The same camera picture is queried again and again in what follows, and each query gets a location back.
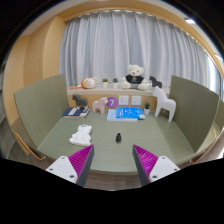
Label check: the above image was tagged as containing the dark grey horse figure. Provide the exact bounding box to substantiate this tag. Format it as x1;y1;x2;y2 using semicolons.
72;93;90;110

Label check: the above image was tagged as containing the round purple sign disc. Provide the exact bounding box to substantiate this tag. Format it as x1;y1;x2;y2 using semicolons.
105;96;120;110

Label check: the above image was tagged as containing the white wall socket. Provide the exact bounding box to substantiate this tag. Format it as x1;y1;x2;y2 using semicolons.
118;95;130;107
130;95;142;107

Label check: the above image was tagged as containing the large white horse figure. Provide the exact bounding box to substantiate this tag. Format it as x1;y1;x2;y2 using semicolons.
152;85;177;123

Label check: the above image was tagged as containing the small dark brown horse figure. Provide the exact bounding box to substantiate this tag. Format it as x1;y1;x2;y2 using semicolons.
148;75;163;89

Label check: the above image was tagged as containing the green desk partition panel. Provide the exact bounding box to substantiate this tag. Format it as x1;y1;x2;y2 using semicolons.
13;73;70;148
168;74;224;154

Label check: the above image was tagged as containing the grey shelf unit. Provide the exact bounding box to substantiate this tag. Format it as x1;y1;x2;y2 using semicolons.
0;69;15;158

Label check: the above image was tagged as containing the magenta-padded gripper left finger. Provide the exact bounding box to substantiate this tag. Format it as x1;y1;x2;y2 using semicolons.
45;143;95;188

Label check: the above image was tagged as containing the cream teddy bear, black shirt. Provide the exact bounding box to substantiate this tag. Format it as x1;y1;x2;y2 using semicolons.
120;64;148;92

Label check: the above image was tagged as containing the dark blue book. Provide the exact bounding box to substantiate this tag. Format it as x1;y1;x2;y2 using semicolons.
63;106;91;119

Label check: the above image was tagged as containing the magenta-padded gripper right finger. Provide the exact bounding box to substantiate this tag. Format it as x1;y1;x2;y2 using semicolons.
132;143;181;187

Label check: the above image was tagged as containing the light grey curtain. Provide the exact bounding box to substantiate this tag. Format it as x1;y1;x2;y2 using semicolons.
59;9;214;88

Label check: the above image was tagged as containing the round cream and orange plush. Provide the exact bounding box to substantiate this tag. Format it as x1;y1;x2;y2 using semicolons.
80;76;99;90

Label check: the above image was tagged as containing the white bear-shaped power strip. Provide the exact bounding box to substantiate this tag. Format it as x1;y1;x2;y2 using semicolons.
68;124;93;147

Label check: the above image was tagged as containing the bright blue book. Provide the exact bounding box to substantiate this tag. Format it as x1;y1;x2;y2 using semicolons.
115;106;146;121

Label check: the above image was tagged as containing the pink horse figure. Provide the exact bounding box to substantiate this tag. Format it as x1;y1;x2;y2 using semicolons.
91;96;109;115

